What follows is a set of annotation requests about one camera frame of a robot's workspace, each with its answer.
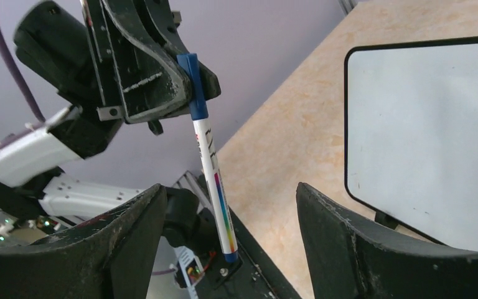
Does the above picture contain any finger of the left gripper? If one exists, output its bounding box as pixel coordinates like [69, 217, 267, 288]
[142, 1, 222, 101]

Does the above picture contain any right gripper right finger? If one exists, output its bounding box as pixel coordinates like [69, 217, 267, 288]
[296, 183, 478, 298]

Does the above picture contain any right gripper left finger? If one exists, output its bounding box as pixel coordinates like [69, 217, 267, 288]
[0, 184, 167, 298]

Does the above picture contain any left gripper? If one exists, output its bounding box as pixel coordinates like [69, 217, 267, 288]
[13, 1, 192, 159]

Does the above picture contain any blue marker cap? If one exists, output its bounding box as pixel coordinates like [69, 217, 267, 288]
[177, 53, 209, 121]

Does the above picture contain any white marker pen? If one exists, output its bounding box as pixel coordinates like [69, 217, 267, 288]
[193, 119, 238, 263]

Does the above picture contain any small whiteboard black frame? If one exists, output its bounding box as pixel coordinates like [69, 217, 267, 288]
[344, 36, 478, 251]

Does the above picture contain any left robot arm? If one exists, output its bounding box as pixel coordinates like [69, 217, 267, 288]
[0, 1, 221, 225]

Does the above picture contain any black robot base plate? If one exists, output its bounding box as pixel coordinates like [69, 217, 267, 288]
[161, 173, 302, 299]

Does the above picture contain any aluminium rail frame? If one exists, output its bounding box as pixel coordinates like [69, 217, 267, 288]
[172, 171, 209, 205]

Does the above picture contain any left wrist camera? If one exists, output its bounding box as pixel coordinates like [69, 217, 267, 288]
[0, 108, 81, 187]

